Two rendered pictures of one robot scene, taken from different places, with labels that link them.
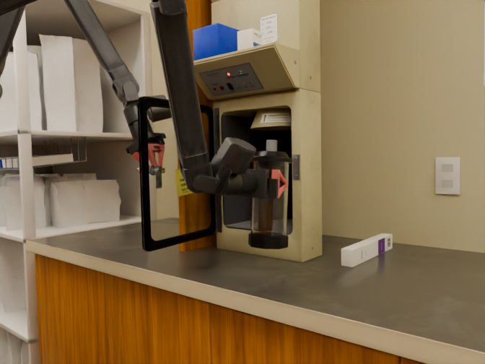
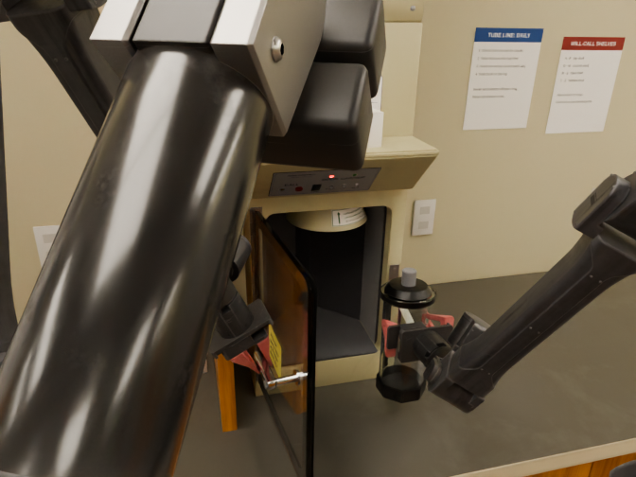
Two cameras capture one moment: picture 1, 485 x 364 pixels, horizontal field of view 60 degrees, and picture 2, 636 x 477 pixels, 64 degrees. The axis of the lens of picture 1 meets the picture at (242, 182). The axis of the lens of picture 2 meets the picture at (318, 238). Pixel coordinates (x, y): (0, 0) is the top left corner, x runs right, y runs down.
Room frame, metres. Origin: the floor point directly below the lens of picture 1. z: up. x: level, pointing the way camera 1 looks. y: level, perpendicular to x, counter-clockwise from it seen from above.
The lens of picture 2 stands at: (0.71, 0.75, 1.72)
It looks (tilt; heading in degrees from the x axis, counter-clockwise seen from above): 23 degrees down; 305
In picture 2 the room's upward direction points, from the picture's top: 1 degrees clockwise
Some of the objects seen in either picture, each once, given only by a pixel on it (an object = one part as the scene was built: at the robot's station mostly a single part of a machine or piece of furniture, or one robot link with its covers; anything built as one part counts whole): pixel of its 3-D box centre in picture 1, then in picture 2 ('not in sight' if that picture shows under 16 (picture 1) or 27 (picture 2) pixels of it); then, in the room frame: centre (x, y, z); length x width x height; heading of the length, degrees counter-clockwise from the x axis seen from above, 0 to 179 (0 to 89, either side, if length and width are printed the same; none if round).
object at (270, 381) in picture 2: not in sight; (274, 368); (1.15, 0.24, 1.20); 0.10 x 0.05 x 0.03; 147
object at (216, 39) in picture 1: (217, 45); not in sight; (1.25, 0.06, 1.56); 0.10 x 0.10 x 0.09; 50
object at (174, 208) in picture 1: (180, 172); (279, 344); (1.20, 0.17, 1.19); 0.30 x 0.01 x 0.40; 147
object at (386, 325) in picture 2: not in sight; (398, 332); (1.07, -0.02, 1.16); 0.09 x 0.07 x 0.07; 142
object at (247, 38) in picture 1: (250, 42); (362, 128); (1.17, -0.03, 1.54); 0.05 x 0.05 x 0.06; 56
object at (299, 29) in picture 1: (278, 126); (314, 209); (1.34, -0.12, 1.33); 0.32 x 0.25 x 0.77; 50
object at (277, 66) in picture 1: (239, 74); (341, 173); (1.20, 0.00, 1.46); 0.32 x 0.11 x 0.10; 50
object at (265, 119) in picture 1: (278, 119); (326, 204); (1.30, -0.12, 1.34); 0.18 x 0.18 x 0.05
